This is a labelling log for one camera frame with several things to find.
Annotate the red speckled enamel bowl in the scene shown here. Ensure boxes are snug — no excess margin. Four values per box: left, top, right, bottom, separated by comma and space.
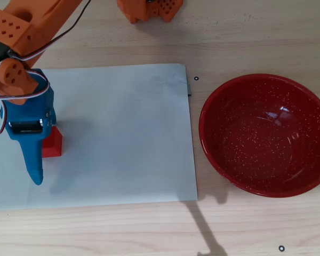
198, 74, 320, 198

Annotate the red cube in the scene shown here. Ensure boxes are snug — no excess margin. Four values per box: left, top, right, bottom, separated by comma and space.
42, 125, 63, 158

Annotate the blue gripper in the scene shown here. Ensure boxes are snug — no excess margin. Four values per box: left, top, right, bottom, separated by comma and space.
0, 68, 55, 186

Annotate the orange robot base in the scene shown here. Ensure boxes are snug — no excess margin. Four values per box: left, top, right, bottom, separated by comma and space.
116, 0, 184, 24

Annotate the white paper sheet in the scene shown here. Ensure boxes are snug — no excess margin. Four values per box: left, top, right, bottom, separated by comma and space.
0, 63, 198, 212

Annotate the white red black servo cable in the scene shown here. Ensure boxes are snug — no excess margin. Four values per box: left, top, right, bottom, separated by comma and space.
0, 0, 92, 137

